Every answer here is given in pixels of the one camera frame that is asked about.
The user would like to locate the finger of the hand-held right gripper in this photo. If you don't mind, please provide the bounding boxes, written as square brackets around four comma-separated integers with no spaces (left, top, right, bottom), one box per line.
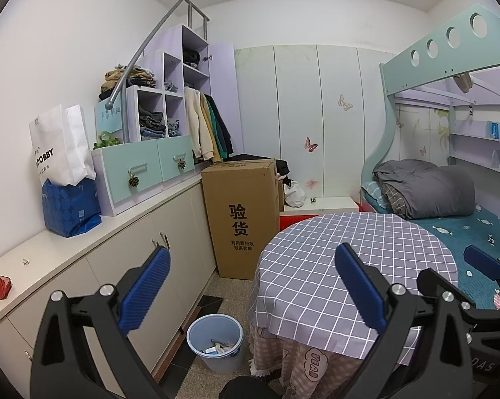
[464,245,500,312]
[416,268,475,312]

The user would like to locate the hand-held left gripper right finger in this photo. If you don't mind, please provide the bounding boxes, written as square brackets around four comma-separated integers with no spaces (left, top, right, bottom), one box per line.
[334,242,475,399]

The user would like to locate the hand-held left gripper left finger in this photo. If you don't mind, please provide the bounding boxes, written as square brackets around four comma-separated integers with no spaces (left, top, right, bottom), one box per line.
[30,246,171,399]

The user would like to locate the blue white packet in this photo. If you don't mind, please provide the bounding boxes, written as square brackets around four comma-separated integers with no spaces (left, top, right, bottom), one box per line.
[204,340,236,356]

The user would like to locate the light blue plastic bin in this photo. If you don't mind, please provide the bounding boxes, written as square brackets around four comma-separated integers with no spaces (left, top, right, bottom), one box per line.
[187,315,246,374]

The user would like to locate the teal bedsheet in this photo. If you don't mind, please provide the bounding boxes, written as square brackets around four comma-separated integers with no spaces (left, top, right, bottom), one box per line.
[360,181,500,310]

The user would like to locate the white low cabinet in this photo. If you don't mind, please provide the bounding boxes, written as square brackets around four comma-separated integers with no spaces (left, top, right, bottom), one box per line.
[0,166,217,399]

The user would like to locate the grey checked tablecloth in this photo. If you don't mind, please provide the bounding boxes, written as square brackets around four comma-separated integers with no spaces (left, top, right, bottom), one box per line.
[256,212,458,360]

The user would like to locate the checked blanket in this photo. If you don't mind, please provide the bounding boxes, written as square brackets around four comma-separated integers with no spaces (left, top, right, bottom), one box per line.
[383,185,409,217]

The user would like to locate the grey duvet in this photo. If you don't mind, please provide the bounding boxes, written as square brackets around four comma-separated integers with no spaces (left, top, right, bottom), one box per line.
[372,159,477,220]

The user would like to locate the red storage step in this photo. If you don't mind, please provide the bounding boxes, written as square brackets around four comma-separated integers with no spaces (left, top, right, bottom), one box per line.
[279,203,367,233]

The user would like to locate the pink fringed undercloth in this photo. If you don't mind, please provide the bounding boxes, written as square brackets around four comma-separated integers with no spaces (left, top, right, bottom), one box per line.
[250,312,404,399]

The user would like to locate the blue gift bag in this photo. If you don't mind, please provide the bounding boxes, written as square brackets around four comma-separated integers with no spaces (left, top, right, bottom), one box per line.
[42,178,102,238]

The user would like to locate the white plastic bag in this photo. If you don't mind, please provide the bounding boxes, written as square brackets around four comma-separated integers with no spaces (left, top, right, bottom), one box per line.
[284,181,305,207]

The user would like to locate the teal drawer unit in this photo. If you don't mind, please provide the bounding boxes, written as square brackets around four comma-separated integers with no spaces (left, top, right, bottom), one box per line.
[91,135,203,217]

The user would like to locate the tall cardboard box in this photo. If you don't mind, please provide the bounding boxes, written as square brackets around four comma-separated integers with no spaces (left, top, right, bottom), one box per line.
[201,158,280,281]

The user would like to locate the black cloth bundle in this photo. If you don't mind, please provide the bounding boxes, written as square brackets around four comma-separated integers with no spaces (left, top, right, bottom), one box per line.
[277,159,292,188]

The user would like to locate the person's dark trouser leg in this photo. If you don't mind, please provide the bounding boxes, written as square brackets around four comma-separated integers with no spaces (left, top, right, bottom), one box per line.
[219,376,284,399]

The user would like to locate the green plant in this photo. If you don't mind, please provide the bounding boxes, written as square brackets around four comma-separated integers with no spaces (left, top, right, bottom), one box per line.
[93,131,123,150]

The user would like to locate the white paper bag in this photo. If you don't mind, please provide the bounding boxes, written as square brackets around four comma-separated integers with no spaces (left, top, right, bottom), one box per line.
[29,104,96,188]

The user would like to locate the beige jacket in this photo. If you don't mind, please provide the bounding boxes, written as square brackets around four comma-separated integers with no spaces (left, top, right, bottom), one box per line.
[184,87,223,165]

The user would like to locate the green jacket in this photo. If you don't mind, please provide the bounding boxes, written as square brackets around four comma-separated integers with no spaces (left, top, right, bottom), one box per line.
[204,93,234,161]

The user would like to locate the white wardrobe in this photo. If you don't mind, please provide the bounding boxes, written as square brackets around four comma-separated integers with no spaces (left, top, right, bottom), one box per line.
[233,44,396,200]

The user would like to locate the pile of folded clothes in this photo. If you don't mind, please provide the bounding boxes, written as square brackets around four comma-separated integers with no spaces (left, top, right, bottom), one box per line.
[100,64,157,92]

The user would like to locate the lilac cubby shelf unit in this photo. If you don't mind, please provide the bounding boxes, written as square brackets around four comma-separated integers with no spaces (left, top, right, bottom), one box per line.
[96,25,238,163]

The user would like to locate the metal handrail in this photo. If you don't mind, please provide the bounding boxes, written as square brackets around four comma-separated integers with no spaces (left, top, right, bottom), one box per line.
[104,0,211,144]

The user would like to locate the lilac wall shelf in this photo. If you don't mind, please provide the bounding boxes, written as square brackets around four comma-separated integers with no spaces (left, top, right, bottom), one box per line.
[447,104,500,171]

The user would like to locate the teal bunk bed frame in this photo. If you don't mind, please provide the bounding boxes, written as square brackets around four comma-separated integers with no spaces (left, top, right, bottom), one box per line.
[360,3,500,200]

